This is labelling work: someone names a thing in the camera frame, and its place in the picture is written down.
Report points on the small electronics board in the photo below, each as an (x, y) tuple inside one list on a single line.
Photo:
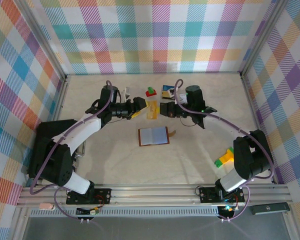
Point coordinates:
[(228, 208), (93, 212)]

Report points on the aluminium side rail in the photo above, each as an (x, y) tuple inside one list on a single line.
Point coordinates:
[(61, 96), (258, 125)]

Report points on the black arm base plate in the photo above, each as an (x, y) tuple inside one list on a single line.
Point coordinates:
[(105, 193), (205, 193)]

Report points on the red and green toy block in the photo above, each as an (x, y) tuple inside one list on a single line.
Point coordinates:
[(151, 93)]

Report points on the card box with blue top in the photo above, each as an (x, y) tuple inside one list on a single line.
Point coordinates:
[(166, 88)]

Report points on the black flat device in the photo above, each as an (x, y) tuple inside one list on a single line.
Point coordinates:
[(270, 208)]

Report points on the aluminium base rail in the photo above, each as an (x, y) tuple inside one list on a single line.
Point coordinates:
[(152, 193)]

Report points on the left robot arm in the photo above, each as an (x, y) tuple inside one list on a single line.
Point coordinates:
[(77, 132)]

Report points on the yellow and green toy block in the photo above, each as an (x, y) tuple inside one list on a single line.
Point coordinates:
[(225, 158)]

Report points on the brown leather card holder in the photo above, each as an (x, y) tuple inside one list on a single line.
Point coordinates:
[(153, 136)]

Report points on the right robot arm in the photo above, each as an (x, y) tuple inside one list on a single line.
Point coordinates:
[(252, 155)]

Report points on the black hard case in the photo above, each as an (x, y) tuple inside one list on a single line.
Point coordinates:
[(47, 130)]

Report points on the aluminium frame post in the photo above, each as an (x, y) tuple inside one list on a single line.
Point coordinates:
[(44, 40), (262, 37)]

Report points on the pink eraser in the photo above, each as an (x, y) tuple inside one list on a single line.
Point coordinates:
[(46, 206)]

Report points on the white credit card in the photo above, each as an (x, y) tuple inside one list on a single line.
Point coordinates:
[(182, 97)]

